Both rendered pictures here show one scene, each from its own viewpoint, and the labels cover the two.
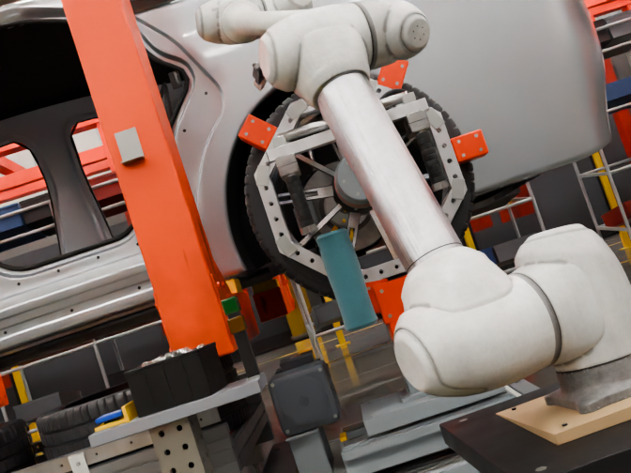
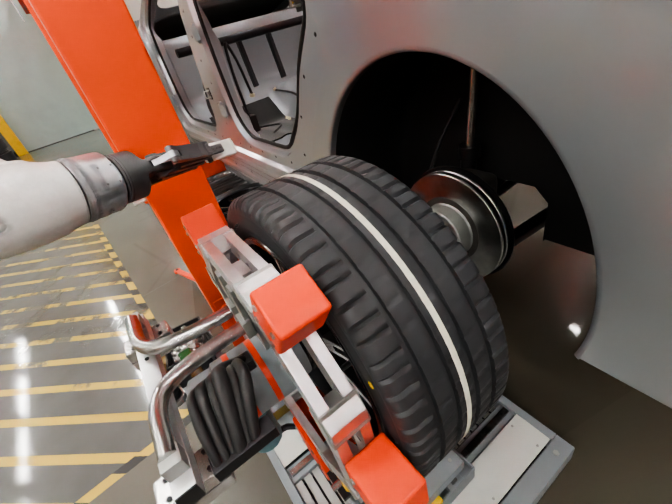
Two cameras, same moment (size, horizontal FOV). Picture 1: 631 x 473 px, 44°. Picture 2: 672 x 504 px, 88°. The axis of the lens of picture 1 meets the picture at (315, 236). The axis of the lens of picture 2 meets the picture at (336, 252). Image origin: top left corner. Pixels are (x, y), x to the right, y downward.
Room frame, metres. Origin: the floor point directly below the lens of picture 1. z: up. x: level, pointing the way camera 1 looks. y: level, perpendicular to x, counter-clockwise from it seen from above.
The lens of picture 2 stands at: (2.08, -0.68, 1.41)
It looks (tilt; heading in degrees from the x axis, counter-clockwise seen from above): 34 degrees down; 62
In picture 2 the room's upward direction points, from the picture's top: 15 degrees counter-clockwise
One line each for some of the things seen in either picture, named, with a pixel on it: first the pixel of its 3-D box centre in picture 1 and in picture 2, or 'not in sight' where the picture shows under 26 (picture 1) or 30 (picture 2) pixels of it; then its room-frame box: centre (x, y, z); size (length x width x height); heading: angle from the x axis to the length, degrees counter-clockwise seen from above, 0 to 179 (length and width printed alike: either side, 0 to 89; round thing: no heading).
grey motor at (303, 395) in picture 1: (313, 410); not in sight; (2.47, 0.18, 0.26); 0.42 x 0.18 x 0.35; 179
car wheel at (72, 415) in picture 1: (146, 416); not in sight; (2.63, 0.73, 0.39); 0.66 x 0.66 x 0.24
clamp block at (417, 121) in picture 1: (416, 123); (195, 482); (1.96, -0.33, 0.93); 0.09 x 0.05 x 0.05; 179
